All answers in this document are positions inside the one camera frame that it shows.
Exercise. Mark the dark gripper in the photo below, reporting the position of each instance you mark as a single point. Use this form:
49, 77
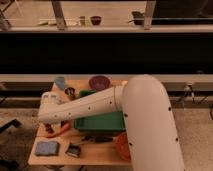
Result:
49, 129

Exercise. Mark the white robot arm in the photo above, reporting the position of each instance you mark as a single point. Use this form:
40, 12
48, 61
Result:
150, 125

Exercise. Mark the blue cup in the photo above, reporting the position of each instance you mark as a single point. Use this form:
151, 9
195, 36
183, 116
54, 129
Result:
60, 82

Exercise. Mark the purple plate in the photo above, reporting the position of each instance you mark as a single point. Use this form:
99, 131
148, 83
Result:
99, 83

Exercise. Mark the green plastic tray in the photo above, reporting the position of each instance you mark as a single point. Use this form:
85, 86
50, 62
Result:
103, 122

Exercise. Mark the orange bowl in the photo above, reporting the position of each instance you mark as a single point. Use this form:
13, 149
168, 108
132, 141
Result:
121, 145

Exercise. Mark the small background cup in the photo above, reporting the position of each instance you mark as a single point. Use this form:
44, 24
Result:
82, 20

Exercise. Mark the dark red background bowl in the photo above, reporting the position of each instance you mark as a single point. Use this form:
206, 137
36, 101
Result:
96, 20

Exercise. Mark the dark background object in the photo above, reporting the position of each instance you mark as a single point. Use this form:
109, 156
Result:
138, 17

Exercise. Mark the black handled brush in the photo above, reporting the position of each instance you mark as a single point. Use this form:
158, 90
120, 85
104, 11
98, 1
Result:
74, 149

